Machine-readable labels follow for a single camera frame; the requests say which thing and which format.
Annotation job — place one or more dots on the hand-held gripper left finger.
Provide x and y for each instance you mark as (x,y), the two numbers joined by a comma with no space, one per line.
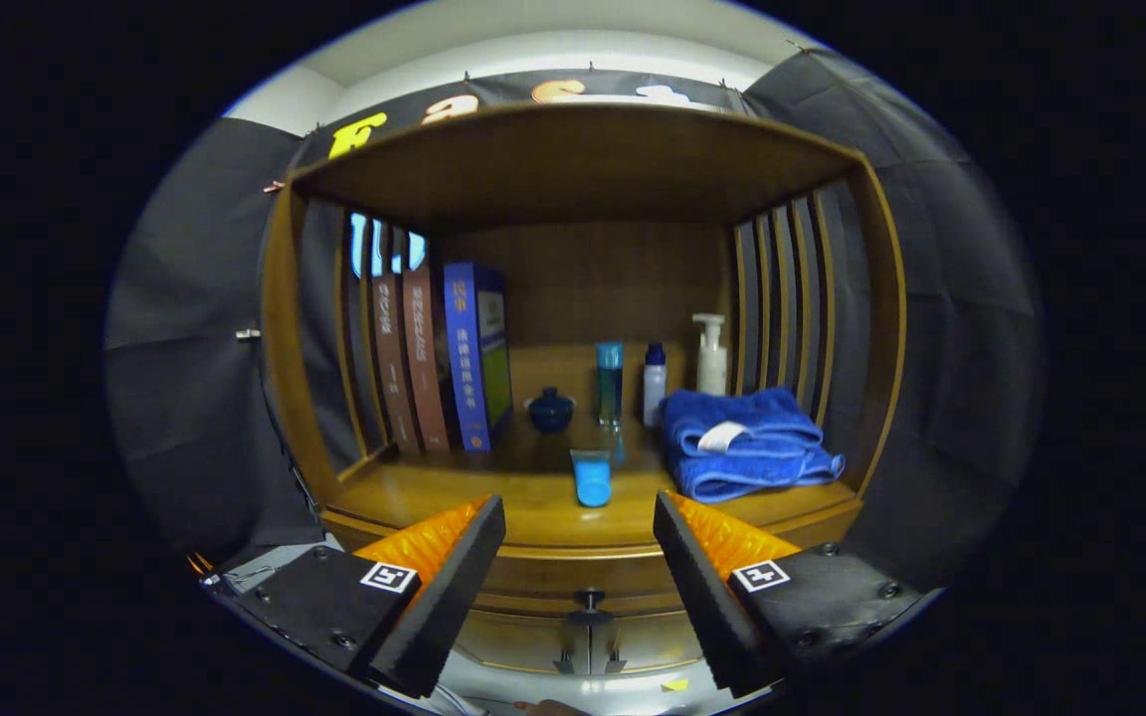
(444,607)

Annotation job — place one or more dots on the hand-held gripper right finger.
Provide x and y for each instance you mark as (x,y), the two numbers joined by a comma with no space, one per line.
(707,607)

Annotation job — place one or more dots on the wooden drawer with black knob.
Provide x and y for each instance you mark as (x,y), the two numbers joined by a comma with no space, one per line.
(553,582)

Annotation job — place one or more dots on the blue cleanser tube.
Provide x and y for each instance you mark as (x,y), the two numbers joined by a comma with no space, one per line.
(591,482)

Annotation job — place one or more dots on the wooden cabinet door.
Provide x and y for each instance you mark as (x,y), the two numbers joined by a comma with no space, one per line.
(523,641)
(653,641)

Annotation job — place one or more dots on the wooden cabinet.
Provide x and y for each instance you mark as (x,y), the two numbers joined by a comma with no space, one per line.
(583,278)

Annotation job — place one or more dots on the folded blue towel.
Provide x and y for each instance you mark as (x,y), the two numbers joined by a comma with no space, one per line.
(762,462)

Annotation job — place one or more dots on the dark blue lidded teacup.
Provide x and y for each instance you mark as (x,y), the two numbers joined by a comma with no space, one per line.
(550,413)

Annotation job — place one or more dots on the white bottle with blue cap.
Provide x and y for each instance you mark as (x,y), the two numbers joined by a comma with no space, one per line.
(655,388)

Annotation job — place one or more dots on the white pump bottle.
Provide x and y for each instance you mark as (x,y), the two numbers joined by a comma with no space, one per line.
(712,363)

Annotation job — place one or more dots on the brown book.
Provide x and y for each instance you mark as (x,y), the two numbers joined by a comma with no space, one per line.
(426,358)
(394,368)

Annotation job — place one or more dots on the blue glass bottle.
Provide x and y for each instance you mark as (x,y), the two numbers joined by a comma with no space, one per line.
(609,383)

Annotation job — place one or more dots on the thick blue book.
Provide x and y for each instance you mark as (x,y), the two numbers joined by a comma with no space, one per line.
(469,358)

